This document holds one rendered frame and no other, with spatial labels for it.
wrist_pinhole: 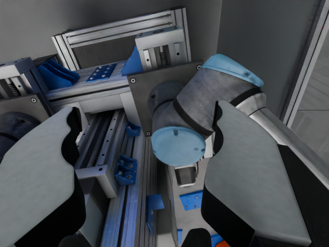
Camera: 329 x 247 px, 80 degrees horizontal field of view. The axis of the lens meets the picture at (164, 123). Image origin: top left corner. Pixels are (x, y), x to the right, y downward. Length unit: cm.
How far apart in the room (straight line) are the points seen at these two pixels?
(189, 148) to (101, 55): 115
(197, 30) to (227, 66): 126
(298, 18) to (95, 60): 115
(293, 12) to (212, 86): 52
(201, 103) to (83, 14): 138
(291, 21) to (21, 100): 89
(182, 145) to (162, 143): 4
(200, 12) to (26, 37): 127
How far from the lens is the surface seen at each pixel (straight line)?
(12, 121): 73
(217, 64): 39
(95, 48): 146
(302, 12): 81
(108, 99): 73
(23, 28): 185
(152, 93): 57
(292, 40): 82
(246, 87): 38
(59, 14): 172
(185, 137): 40
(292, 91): 79
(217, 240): 364
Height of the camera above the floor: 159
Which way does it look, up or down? 57 degrees down
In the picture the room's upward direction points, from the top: 176 degrees clockwise
